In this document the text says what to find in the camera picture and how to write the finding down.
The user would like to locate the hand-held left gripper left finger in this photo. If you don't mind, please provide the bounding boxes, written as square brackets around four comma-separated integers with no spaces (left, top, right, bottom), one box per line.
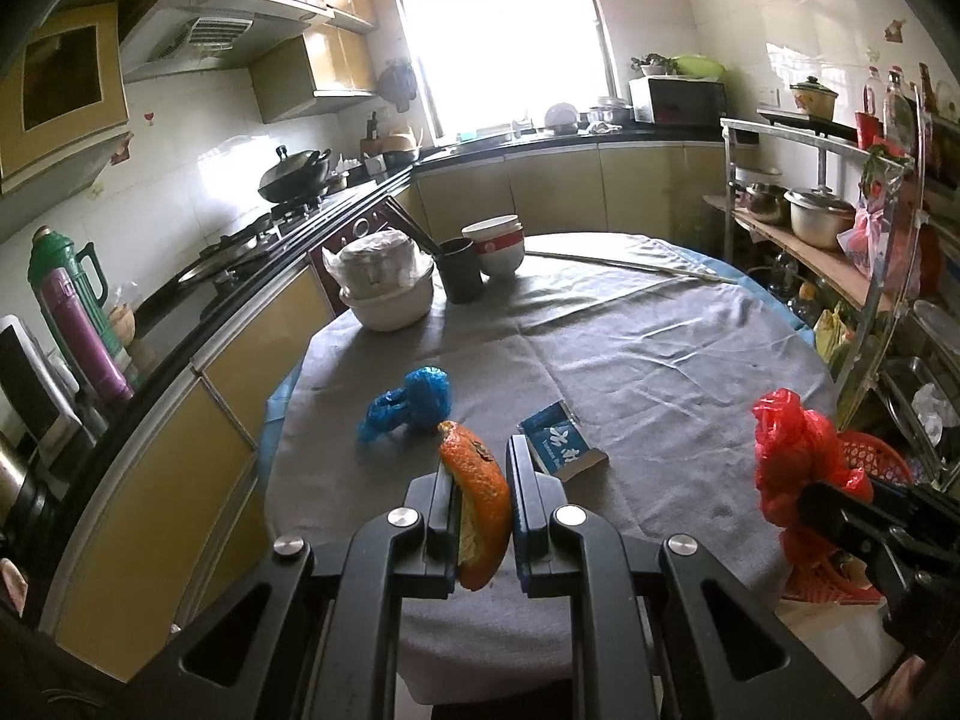
[131,465,462,720]

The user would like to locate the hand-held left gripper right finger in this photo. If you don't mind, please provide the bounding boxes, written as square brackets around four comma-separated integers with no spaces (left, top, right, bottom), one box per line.
[506,433,871,720]

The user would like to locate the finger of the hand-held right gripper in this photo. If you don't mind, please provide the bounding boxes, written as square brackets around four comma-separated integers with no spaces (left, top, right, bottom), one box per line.
[796,481,882,541]

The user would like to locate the orange peel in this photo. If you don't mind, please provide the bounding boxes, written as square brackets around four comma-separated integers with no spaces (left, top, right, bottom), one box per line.
[437,420,512,592]

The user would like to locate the red plastic basket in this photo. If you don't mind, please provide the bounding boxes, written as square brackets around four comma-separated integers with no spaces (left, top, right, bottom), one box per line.
[780,431,917,607]

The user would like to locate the blue cigarette box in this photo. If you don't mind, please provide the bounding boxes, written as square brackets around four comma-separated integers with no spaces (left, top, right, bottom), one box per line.
[517,401,610,482]

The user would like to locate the blue plastic bag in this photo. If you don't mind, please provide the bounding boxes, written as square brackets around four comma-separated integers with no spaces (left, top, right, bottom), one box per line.
[356,365,453,445]

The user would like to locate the person's right hand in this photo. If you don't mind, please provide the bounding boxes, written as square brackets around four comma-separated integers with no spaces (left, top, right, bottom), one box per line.
[889,652,942,720]

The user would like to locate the steel dish rack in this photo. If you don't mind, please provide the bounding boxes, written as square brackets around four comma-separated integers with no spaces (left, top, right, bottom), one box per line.
[877,300,960,481]

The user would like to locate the yellow plastic bag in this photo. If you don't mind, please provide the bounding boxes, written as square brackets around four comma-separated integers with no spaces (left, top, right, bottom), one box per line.
[814,304,856,365]

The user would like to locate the grey tablecloth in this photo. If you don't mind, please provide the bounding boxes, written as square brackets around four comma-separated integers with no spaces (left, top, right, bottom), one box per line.
[264,232,837,706]

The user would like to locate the blue tablecloth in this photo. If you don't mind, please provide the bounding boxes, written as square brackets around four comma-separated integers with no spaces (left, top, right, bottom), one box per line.
[262,255,818,458]

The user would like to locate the oil bottle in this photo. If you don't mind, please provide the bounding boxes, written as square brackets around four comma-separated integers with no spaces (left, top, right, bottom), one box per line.
[787,281,822,323]

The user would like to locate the large white bowl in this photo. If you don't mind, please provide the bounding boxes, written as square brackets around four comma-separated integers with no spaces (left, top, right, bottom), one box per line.
[339,270,436,332]

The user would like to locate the metal and wood rack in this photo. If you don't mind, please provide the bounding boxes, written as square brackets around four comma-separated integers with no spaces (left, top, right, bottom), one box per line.
[703,114,960,466]

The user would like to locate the black chopstick holder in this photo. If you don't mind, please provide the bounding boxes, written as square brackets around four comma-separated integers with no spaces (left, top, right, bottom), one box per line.
[436,238,485,305]

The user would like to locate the red banded white bowl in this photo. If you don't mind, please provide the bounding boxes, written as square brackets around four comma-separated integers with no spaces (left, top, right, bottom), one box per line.
[476,229,526,278]

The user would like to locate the long thin wooden stick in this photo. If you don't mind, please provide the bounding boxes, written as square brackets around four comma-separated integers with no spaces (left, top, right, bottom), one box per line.
[525,250,740,286]

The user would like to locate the red and white plastic bag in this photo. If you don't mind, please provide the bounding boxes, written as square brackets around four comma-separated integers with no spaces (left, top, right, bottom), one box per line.
[836,191,893,278]

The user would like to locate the plastic-bagged bowl stack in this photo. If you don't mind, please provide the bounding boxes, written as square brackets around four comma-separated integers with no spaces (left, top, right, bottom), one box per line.
[324,231,434,290]

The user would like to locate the plain white bowl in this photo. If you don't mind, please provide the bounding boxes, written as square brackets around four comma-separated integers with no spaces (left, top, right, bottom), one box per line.
[461,215,522,241]

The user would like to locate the steel pot with lid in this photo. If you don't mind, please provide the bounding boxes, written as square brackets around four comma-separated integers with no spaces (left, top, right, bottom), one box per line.
[784,186,857,250]

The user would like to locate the maroon appliance front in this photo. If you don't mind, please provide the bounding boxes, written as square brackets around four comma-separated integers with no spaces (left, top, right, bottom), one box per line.
[309,199,410,293]

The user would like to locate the small dark steel pot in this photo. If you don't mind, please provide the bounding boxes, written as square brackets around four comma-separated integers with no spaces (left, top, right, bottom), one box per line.
[742,181,788,224]

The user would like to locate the gas stove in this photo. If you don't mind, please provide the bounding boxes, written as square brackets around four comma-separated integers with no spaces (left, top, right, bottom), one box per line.
[176,195,331,293]

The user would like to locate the black countertop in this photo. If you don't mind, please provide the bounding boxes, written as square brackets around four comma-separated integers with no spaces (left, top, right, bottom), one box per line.
[0,124,728,541]

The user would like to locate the black induction cooker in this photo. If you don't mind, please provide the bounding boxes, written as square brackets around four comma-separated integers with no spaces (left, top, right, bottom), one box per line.
[756,109,863,142]

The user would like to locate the black wok with lid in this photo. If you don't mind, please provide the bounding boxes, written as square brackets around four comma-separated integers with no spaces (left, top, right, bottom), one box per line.
[257,145,333,203]

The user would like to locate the purple thermos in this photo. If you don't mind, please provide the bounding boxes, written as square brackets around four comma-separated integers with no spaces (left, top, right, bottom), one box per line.
[39,274,136,402]

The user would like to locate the steel pots by microwave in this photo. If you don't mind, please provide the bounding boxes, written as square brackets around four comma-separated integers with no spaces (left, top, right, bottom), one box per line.
[586,97,632,128]

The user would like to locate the large clear bottle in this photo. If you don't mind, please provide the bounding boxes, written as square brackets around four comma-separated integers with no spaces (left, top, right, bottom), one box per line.
[885,71,912,140]

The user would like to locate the enamel pot with lid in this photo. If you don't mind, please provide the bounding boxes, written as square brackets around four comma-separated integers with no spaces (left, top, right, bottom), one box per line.
[789,75,839,119]

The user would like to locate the dark metal pot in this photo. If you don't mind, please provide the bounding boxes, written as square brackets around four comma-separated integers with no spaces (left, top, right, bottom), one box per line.
[0,427,61,545]

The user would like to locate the microwave oven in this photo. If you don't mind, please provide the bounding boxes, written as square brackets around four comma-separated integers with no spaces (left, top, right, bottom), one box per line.
[628,76,728,127]

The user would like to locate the white small appliance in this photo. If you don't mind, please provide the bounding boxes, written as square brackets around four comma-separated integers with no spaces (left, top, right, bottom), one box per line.
[0,313,82,451]

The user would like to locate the round hanging strainer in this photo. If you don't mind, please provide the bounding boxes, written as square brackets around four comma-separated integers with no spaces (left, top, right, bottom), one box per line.
[377,60,417,106]

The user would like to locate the green basin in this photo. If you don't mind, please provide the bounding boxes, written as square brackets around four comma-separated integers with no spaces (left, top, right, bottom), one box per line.
[671,54,727,82]

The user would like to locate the green thermos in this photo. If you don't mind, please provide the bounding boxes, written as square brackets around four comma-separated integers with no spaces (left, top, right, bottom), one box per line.
[28,225,110,391]

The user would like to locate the window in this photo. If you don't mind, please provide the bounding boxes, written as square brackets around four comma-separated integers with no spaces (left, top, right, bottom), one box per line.
[382,0,616,140]

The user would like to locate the grey range hood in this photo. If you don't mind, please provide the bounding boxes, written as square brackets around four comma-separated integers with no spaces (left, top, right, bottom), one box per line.
[64,0,335,83]

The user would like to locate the yellow cabinet with dark window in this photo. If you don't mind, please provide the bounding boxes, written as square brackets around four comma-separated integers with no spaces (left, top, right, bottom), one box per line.
[0,4,132,200]

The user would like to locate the small yellow wall cabinet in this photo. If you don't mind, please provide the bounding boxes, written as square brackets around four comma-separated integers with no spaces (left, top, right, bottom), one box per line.
[250,26,376,125]

